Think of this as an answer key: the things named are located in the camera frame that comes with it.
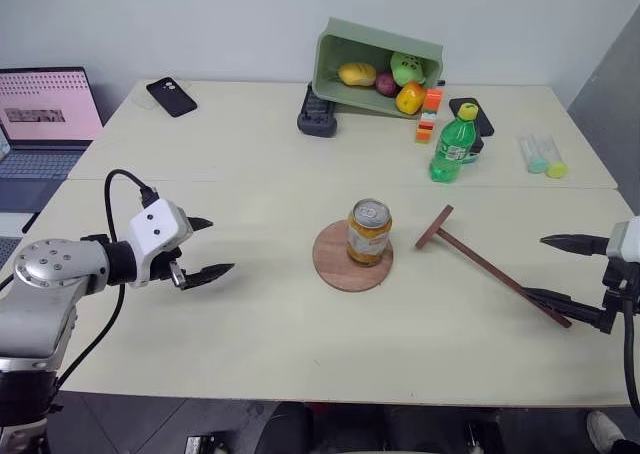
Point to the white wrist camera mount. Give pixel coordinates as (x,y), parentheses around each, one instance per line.
(626,239)
(152,229)

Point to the green plush toy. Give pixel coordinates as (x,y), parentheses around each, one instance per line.
(406,66)

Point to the dark grey ribbed device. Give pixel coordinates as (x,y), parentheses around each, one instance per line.
(316,116)

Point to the pale green plastic bin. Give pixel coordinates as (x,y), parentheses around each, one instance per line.
(350,39)

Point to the clear tube with yellow cap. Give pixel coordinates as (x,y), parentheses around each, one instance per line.
(554,161)

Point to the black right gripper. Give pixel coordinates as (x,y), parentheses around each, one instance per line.
(620,286)

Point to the wooden mallet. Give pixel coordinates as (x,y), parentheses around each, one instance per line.
(480,260)

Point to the round wooden base disc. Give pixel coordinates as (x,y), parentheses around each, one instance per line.
(332,266)

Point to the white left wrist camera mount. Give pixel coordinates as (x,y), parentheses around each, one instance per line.
(152,229)

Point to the white shoe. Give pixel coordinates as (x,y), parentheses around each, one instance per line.
(602,430)

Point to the clear tube with green cap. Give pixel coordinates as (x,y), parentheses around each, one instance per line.
(533,155)

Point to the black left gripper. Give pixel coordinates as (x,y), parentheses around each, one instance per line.
(165,264)

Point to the black smartphone with camera rings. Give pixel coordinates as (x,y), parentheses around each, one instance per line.
(171,97)

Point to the purple plush fruit toy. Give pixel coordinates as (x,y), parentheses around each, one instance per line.
(385,85)

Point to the orange and white box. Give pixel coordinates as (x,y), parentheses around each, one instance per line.
(425,128)
(433,100)

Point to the grey laptop with pink screen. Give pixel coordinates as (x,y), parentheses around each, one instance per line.
(40,124)

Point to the yellow plush fruit toy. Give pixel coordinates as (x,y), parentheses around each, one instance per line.
(356,74)

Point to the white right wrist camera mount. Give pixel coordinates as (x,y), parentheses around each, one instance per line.
(626,239)

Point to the green plastic soda bottle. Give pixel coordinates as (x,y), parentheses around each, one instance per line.
(450,149)

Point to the yellow orange plush pepper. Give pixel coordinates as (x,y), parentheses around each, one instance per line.
(410,98)

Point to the orange drink can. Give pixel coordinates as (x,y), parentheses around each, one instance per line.
(369,239)

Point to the plain black smartphone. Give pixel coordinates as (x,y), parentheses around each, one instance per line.
(486,123)

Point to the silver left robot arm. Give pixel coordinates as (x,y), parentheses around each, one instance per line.
(35,304)

